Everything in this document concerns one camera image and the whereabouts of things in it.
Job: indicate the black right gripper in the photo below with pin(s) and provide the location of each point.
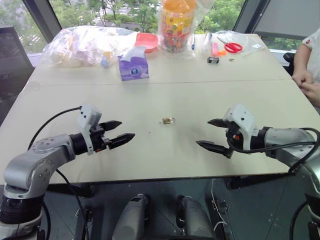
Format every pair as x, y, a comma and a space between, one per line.
235, 136

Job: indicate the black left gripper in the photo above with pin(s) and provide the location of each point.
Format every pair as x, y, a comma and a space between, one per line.
98, 140

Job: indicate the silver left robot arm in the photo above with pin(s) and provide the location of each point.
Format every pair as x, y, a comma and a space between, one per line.
30, 165

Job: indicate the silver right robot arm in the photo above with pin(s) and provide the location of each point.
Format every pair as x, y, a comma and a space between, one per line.
295, 142

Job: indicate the person's right hand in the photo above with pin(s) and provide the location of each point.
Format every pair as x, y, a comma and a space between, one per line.
301, 78

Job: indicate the person's left hand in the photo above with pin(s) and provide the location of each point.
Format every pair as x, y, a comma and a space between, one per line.
312, 92

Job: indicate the purple tissue box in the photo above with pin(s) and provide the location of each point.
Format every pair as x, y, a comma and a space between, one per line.
133, 68

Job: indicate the small black box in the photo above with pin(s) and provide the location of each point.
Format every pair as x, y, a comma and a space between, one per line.
213, 60

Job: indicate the orange plastic piece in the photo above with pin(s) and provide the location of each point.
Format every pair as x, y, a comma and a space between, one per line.
221, 53

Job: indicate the dark rounded grey robot leg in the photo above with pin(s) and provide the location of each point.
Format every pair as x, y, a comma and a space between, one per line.
132, 217
195, 217

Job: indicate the pink plastic piece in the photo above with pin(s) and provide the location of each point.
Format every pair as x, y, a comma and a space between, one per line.
214, 48

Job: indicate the clear bag of packaged goods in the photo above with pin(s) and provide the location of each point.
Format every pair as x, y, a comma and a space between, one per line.
82, 46

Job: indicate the blue pen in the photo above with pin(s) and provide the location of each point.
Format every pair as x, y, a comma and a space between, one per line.
193, 42

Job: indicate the pink plastic tray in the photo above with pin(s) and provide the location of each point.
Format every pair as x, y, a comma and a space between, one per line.
147, 41

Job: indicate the flat clear plastic bag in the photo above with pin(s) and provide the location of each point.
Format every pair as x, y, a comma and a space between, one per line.
250, 43

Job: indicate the black chair armrest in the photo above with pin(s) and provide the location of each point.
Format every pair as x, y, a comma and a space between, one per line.
288, 62

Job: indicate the colourful candy jar in bag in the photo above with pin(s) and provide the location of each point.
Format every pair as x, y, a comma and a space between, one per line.
175, 27

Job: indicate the person's white shirt torso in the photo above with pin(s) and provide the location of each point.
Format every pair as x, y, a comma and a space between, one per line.
311, 55

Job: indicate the grey roller blind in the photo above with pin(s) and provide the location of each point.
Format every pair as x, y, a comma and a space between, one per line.
287, 17

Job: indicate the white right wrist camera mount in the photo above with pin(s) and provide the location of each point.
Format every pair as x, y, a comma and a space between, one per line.
243, 120

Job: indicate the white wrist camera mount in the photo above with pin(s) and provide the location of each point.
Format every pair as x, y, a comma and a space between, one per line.
243, 120
87, 117

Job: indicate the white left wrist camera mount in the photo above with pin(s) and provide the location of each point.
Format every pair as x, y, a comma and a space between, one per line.
87, 117

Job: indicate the black table frame bar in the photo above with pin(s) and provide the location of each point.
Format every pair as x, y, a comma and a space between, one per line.
257, 181

